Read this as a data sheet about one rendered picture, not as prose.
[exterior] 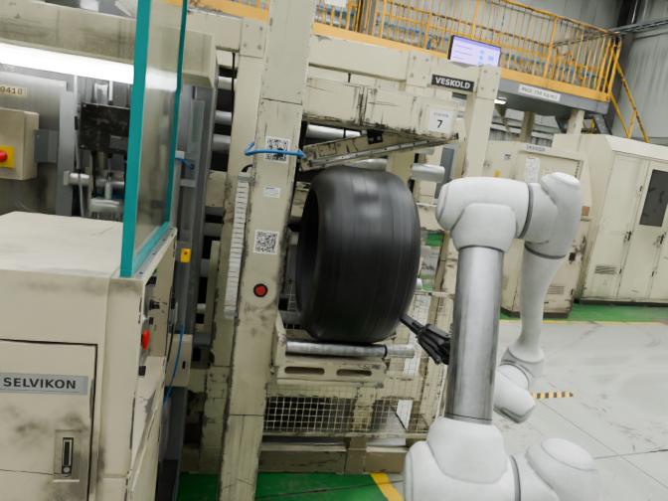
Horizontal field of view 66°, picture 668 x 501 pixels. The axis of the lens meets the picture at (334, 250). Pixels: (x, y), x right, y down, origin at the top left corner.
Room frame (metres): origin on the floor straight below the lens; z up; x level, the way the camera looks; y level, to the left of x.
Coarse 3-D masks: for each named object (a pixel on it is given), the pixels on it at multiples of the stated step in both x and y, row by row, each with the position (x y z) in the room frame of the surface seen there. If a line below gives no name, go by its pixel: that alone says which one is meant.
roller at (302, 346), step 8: (288, 344) 1.54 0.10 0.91; (296, 344) 1.55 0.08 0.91; (304, 344) 1.56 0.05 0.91; (312, 344) 1.56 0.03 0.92; (320, 344) 1.57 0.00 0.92; (328, 344) 1.58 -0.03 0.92; (336, 344) 1.58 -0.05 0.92; (344, 344) 1.59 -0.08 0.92; (352, 344) 1.60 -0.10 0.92; (360, 344) 1.61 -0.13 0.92; (368, 344) 1.62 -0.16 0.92; (376, 344) 1.63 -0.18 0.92; (288, 352) 1.55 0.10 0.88; (296, 352) 1.55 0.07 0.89; (304, 352) 1.56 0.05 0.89; (312, 352) 1.56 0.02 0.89; (320, 352) 1.56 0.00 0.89; (328, 352) 1.57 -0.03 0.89; (336, 352) 1.57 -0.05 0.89; (344, 352) 1.58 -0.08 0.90; (352, 352) 1.59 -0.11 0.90; (360, 352) 1.59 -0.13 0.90; (368, 352) 1.60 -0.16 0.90; (376, 352) 1.60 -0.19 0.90; (384, 352) 1.61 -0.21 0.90
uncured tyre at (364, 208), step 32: (320, 192) 1.60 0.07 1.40; (352, 192) 1.53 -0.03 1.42; (384, 192) 1.57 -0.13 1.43; (320, 224) 1.52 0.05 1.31; (352, 224) 1.47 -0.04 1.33; (384, 224) 1.49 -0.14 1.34; (416, 224) 1.55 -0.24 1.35; (320, 256) 1.47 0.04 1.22; (352, 256) 1.44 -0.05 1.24; (384, 256) 1.46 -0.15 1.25; (416, 256) 1.51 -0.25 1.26; (320, 288) 1.46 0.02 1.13; (352, 288) 1.44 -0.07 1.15; (384, 288) 1.46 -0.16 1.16; (320, 320) 1.49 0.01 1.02; (352, 320) 1.48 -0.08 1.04; (384, 320) 1.50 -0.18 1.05
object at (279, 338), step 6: (276, 318) 1.67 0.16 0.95; (276, 324) 1.61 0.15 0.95; (282, 324) 1.62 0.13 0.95; (276, 330) 1.56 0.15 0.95; (282, 330) 1.56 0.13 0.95; (276, 336) 1.53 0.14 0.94; (282, 336) 1.51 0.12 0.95; (276, 342) 1.51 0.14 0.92; (282, 342) 1.50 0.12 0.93; (276, 348) 1.50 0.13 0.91; (282, 348) 1.50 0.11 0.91; (276, 354) 1.50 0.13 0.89; (282, 354) 1.50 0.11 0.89; (276, 360) 1.50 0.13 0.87; (282, 360) 1.50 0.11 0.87
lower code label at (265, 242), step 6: (258, 234) 1.59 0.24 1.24; (264, 234) 1.59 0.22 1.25; (270, 234) 1.59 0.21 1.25; (276, 234) 1.60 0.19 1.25; (258, 240) 1.59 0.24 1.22; (264, 240) 1.59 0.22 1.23; (270, 240) 1.59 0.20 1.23; (276, 240) 1.60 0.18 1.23; (258, 246) 1.59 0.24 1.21; (264, 246) 1.59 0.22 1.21; (270, 246) 1.60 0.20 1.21; (276, 246) 1.60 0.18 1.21; (258, 252) 1.59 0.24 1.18; (264, 252) 1.59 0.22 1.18; (270, 252) 1.60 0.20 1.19
